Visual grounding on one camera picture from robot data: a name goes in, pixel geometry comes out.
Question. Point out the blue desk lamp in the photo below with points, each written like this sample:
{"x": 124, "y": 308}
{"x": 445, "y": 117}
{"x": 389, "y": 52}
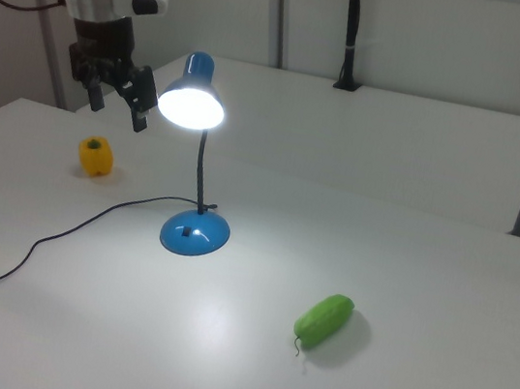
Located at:
{"x": 195, "y": 236}

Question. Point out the grey metal frame post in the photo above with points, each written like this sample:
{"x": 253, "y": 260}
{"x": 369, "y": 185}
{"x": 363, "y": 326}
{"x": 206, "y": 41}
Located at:
{"x": 280, "y": 11}
{"x": 52, "y": 61}

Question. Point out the yellow bell pepper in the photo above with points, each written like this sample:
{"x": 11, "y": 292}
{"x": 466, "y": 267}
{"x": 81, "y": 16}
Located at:
{"x": 95, "y": 160}

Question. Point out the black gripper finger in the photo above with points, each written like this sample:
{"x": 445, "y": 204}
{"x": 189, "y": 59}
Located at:
{"x": 97, "y": 97}
{"x": 138, "y": 120}

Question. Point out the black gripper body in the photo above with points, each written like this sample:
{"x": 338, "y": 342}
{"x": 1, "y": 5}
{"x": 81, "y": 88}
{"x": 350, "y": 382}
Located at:
{"x": 104, "y": 41}

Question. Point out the black pole stand with clamp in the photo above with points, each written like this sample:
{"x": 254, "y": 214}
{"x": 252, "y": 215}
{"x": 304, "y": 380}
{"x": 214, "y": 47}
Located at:
{"x": 353, "y": 32}

